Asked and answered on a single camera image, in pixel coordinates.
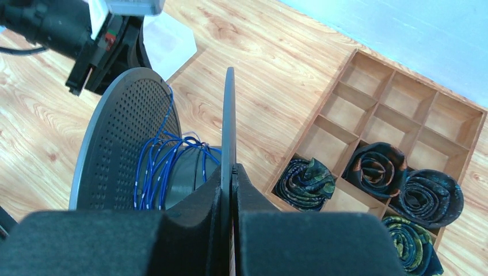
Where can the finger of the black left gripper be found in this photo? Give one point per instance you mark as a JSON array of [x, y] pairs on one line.
[[124, 50], [83, 64]]

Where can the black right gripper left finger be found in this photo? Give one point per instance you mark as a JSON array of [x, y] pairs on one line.
[[180, 241]]

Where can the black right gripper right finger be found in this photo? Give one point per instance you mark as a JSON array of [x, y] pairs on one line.
[[271, 242]]

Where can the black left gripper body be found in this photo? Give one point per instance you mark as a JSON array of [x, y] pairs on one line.
[[62, 26]]

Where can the dark grey filament spool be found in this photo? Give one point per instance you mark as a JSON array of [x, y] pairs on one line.
[[134, 156]]

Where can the clear plastic divided tray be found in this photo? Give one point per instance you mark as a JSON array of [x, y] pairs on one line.
[[169, 44]]

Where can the wooden compartment organizer tray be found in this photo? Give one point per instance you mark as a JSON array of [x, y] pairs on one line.
[[369, 101]]

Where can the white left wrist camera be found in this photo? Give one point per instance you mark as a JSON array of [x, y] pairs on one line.
[[99, 10]]

